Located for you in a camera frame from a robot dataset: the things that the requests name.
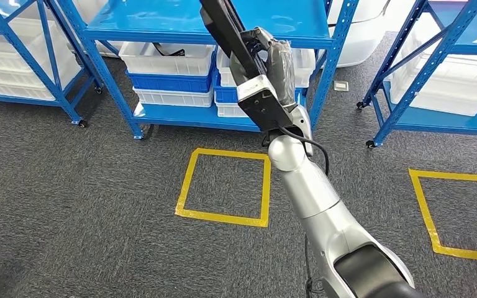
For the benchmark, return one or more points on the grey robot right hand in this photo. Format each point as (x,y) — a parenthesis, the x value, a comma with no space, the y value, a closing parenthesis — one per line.
(281,70)

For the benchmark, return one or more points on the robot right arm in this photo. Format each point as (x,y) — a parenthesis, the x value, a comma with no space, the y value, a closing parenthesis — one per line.
(316,193)

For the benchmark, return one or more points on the blue metal shelf rack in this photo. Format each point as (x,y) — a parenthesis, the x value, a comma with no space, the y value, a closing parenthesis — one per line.
(426,61)
(160,20)
(30,57)

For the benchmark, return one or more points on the metal floor plate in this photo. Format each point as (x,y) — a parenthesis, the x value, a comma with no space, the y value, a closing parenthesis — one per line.
(341,86)

